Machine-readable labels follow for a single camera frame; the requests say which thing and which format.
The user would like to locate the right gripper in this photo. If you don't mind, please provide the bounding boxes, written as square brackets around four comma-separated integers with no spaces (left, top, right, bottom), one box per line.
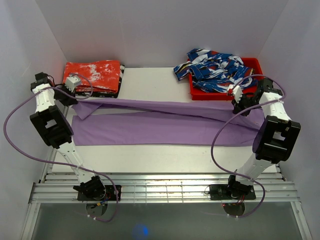
[231,92,262,117]

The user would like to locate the purple trousers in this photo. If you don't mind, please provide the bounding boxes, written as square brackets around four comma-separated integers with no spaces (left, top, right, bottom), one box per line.
[71,97,265,148]

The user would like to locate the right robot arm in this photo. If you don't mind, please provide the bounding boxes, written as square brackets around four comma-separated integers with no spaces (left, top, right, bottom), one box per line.
[225,78,301,199]

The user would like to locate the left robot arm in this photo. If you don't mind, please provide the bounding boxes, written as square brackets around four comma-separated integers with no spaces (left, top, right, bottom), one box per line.
[30,72,106,200]

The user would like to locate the blue patterned trousers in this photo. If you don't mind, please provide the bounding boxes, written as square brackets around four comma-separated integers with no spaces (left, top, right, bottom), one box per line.
[173,48,258,93]

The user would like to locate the red plastic bin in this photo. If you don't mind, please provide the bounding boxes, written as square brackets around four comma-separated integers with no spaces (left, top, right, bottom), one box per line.
[188,58,263,101]

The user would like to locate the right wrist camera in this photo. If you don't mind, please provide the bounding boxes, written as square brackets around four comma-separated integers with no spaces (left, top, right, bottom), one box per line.
[227,84,243,103]

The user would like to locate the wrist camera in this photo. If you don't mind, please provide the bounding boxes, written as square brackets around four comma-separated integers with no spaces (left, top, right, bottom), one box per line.
[227,84,243,103]
[64,75,82,92]

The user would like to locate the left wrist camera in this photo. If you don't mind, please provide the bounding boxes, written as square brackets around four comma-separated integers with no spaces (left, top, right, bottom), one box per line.
[64,75,82,92]

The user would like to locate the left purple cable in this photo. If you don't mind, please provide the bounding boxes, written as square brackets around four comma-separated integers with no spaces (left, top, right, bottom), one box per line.
[2,72,120,223]

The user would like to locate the purple cable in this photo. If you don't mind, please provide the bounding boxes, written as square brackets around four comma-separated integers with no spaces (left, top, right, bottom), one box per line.
[199,74,286,219]
[2,72,120,223]

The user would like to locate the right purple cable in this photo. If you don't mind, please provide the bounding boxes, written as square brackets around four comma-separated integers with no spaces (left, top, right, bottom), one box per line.
[199,74,286,219]

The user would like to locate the aluminium frame rail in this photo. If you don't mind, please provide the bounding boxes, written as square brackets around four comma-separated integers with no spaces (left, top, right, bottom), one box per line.
[21,171,312,240]

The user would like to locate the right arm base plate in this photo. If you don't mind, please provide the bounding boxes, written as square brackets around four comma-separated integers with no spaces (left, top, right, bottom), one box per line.
[204,184,256,201]

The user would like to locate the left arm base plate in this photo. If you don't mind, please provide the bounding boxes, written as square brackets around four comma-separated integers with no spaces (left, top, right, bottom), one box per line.
[76,184,122,202]

